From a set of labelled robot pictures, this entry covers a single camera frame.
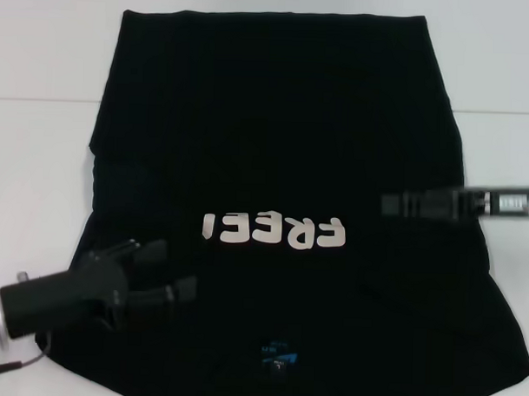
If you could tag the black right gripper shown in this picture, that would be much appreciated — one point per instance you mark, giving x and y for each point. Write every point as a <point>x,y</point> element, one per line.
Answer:
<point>507,204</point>

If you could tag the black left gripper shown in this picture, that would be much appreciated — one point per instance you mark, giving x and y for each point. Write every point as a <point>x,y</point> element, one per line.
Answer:
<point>61,299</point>

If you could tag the black shirt with white print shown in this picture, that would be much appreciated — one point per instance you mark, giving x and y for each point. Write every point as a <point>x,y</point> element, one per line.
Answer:
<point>267,120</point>

